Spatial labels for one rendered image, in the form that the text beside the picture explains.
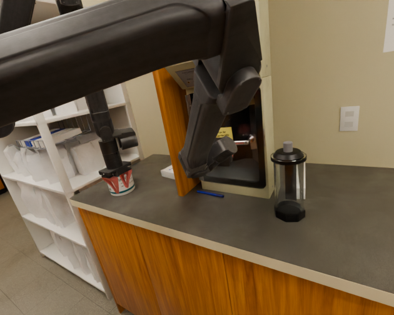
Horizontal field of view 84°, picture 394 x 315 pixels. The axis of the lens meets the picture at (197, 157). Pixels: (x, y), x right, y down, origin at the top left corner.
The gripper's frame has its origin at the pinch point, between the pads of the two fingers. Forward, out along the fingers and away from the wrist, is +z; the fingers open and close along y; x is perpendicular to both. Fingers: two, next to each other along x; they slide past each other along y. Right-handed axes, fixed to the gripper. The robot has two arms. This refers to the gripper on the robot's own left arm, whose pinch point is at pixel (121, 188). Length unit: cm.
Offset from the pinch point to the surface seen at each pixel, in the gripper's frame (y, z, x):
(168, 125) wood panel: 23.8, -17.9, -8.6
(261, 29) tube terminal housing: 34, -46, -46
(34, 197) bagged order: 15, 37, 146
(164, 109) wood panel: 23.8, -24.9, -8.5
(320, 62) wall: 76, -32, -60
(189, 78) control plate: 26.4, -34.8, -20.9
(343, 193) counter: 45, 16, -71
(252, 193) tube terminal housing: 33, 14, -39
